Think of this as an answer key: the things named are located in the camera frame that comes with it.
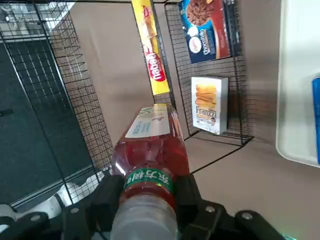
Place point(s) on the yellow Nabati wafer box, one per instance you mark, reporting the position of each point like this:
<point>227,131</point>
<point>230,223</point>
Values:
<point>152,50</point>

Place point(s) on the cream plastic tray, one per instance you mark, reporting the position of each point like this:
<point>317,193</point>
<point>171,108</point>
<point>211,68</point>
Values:
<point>295,87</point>

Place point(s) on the dark blue chocolate cookie box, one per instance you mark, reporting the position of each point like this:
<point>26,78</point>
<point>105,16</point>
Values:
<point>207,30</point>

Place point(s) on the blue Oreo cookie box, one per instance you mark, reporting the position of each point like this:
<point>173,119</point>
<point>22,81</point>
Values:
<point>316,117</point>

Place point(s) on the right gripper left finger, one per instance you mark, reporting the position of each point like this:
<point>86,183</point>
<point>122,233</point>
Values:
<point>75,222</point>

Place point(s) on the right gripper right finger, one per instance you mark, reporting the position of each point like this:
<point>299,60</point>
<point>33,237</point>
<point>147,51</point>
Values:
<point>212,225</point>

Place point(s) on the white Franzzi biscuit box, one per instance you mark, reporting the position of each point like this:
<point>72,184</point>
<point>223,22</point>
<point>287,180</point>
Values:
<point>208,105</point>

